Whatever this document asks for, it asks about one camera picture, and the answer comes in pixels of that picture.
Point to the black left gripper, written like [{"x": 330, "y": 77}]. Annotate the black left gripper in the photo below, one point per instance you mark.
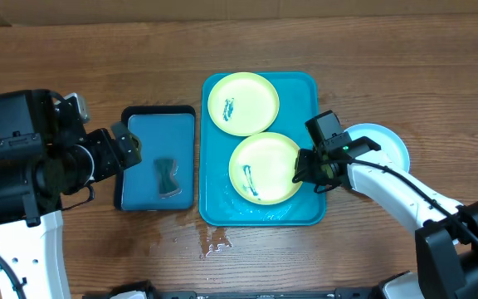
[{"x": 114, "y": 161}]

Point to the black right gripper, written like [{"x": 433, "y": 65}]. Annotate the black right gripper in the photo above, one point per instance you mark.
[{"x": 306, "y": 174}]

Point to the yellow plate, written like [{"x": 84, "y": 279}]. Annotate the yellow plate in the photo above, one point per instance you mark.
[
  {"x": 262, "y": 166},
  {"x": 243, "y": 104}
]

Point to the light blue plate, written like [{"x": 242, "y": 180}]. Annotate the light blue plate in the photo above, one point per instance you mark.
[{"x": 389, "y": 141}]

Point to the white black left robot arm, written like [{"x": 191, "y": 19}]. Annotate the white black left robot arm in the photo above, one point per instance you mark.
[{"x": 34, "y": 173}]

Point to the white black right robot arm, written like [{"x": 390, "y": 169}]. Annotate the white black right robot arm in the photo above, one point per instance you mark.
[{"x": 445, "y": 231}]

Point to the black-rimmed water tray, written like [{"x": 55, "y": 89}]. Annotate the black-rimmed water tray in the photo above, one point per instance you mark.
[{"x": 165, "y": 131}]

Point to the teal plastic serving tray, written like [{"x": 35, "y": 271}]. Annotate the teal plastic serving tray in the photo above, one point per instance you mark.
[{"x": 219, "y": 203}]

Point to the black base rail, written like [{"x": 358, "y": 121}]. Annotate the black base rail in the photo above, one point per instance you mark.
[{"x": 145, "y": 290}]

